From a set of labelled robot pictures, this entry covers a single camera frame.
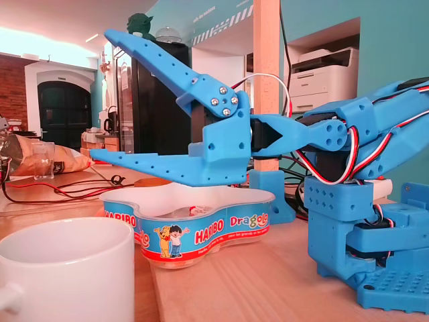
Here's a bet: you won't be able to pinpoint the clear glass dome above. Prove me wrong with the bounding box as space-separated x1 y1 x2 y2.
154 26 184 44

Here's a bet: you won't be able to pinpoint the green Yoda figurine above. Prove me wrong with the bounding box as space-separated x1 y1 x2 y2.
126 12 157 42

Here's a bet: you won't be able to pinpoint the black fridge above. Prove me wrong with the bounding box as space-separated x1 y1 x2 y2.
113 36 194 158

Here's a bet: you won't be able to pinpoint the wooden crates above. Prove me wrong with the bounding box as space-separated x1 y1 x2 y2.
80 131 120 158

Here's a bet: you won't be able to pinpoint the black kettle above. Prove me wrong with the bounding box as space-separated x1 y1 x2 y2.
101 105 119 134

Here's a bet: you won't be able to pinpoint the clear Haribo candy tub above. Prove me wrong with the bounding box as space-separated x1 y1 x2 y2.
99 186 278 271

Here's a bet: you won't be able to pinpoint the crumpled chips bag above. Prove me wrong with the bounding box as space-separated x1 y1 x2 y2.
0 133 95 177

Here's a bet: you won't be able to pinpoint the black arched door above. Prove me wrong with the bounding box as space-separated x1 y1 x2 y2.
37 80 93 145

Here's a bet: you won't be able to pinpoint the clear drinking glass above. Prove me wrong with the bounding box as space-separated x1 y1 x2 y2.
32 141 56 181

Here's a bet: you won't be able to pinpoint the white office printer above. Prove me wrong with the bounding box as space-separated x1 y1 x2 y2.
290 47 360 113

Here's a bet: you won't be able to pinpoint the white ceramic mug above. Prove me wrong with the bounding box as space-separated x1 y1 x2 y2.
0 217 135 322

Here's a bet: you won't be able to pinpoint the light wooden base board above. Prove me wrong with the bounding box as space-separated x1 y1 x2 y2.
150 197 429 322

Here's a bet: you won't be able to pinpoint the white power strip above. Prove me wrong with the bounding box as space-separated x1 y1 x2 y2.
368 178 393 203

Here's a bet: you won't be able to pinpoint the blue post base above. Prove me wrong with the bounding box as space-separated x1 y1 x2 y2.
248 168 298 225

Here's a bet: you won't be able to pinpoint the red white black servo wire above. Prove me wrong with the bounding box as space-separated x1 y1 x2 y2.
239 72 294 118

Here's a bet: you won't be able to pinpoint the red black cable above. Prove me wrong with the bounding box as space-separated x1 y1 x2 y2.
0 172 135 204

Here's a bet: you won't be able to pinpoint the wooden post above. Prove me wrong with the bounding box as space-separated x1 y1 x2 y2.
253 0 281 172

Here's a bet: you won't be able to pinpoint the thin black cable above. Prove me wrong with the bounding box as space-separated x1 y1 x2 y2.
279 0 293 118

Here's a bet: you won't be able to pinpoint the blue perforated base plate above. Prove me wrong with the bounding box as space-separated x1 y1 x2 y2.
356 182 429 315

